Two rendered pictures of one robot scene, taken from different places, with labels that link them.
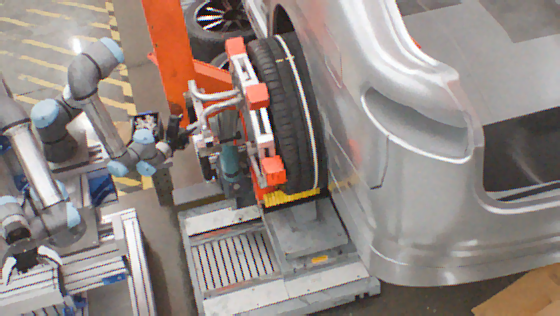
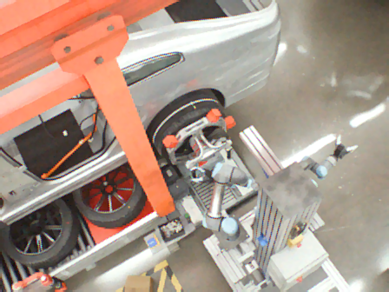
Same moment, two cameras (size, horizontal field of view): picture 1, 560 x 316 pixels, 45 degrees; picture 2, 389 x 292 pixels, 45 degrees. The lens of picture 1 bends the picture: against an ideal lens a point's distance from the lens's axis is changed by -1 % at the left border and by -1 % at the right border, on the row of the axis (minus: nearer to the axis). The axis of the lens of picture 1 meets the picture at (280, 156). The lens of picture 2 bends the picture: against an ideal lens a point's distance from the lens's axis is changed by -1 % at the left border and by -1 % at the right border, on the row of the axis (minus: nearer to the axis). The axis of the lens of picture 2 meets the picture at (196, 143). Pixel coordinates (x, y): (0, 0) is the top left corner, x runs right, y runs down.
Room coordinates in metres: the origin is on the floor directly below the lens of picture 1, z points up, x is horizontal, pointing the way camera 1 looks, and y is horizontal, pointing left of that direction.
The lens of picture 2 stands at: (2.58, 1.81, 4.46)
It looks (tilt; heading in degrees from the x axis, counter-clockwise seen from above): 64 degrees down; 259
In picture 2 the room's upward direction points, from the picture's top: 11 degrees counter-clockwise
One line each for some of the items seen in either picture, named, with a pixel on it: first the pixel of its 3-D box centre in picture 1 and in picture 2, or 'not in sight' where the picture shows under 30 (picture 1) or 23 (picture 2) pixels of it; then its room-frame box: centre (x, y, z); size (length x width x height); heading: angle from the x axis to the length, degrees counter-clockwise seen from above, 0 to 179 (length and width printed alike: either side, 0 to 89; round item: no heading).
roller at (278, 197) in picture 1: (291, 193); not in sight; (2.14, -0.03, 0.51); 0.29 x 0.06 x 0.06; 100
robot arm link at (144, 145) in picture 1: (142, 146); not in sight; (2.11, 0.54, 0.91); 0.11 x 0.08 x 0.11; 141
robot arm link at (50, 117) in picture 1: (49, 119); (228, 226); (2.28, 0.91, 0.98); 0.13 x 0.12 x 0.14; 141
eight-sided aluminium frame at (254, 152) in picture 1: (253, 123); (197, 141); (2.24, 0.09, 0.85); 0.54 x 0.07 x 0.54; 10
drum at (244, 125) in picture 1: (236, 127); (201, 147); (2.23, 0.16, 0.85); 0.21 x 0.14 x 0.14; 100
